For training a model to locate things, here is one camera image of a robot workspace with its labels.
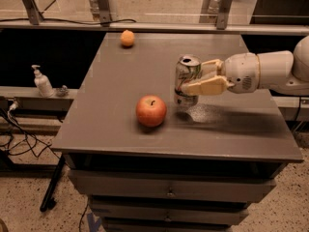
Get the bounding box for grey metal bracket middle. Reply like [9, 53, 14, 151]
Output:
[97, 0, 111, 24]

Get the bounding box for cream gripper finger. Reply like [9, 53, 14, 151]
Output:
[182, 75, 234, 96]
[200, 59, 223, 79]

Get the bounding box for grey drawer cabinet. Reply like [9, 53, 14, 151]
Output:
[53, 33, 302, 232]

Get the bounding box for orange fruit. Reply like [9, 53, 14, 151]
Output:
[121, 30, 135, 47]

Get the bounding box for black floor cables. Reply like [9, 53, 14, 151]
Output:
[0, 100, 62, 161]

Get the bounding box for grey metal bracket left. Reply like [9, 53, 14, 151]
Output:
[21, 0, 42, 25]

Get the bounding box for green white 7up can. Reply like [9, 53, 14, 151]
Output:
[174, 54, 201, 106]

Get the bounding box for white soap pump bottle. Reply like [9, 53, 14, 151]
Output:
[31, 65, 54, 98]

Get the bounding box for black metal leg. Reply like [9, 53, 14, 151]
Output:
[40, 156, 66, 213]

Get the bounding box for red apple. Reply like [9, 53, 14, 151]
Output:
[135, 95, 167, 128]

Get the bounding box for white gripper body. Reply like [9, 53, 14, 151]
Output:
[222, 53, 259, 94]

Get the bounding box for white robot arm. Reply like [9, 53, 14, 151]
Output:
[180, 36, 309, 96]

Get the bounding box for black cable on ledge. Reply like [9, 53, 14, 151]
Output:
[0, 16, 137, 27]

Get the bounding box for small grey metal object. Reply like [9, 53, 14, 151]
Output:
[56, 85, 69, 97]

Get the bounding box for grey metal bracket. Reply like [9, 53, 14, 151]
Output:
[21, 0, 42, 25]
[216, 0, 233, 30]
[97, 0, 111, 24]

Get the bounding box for grey metal bracket right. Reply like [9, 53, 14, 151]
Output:
[216, 0, 233, 30]

